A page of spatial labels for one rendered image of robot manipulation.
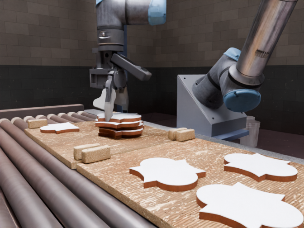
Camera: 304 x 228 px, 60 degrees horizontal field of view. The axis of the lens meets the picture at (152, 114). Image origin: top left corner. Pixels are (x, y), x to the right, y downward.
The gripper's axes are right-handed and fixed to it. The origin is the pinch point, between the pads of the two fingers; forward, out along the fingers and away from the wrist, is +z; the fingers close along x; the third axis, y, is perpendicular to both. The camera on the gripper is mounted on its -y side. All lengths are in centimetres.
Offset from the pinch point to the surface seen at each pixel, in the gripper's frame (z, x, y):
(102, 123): 1.1, 6.3, 1.7
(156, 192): 5.3, 32.1, -23.3
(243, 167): 4.2, 19.1, -35.4
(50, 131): 4.7, 6.3, 19.9
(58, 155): 5.9, 21.5, 4.1
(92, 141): 5.3, 10.0, 2.6
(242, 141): 92, -349, -27
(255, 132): 76, -348, -44
